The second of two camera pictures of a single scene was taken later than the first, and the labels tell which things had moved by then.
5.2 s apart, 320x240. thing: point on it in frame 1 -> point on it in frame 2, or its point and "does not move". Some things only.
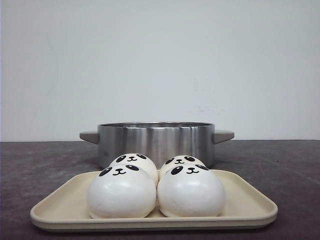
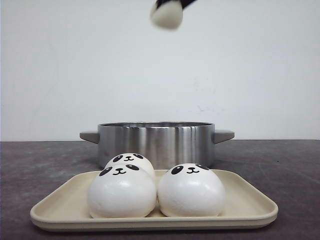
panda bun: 190,190 does not move
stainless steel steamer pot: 158,140 does not move
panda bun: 121,191 does not move
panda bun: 179,160 -> 167,16
